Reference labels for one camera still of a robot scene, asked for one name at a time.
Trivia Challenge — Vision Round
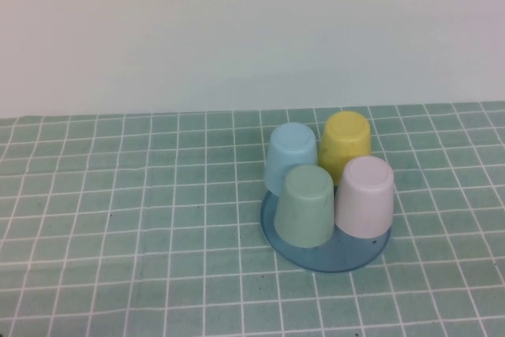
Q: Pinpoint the green plastic cup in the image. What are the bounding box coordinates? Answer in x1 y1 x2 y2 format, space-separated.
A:
274 165 335 249

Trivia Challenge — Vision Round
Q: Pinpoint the yellow plastic cup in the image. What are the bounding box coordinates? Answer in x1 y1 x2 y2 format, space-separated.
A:
317 110 373 188

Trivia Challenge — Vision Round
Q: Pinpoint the blue cup stand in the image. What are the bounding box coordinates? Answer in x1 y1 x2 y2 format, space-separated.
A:
260 190 394 275

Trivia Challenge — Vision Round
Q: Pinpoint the pink plastic cup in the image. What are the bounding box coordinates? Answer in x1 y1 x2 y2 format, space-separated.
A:
334 155 395 238

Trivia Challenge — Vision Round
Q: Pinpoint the green checkered tablecloth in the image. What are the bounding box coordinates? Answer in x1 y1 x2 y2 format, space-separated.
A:
0 102 505 337

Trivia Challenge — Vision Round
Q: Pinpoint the light blue plastic cup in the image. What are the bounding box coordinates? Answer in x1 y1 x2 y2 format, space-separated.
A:
263 122 319 197

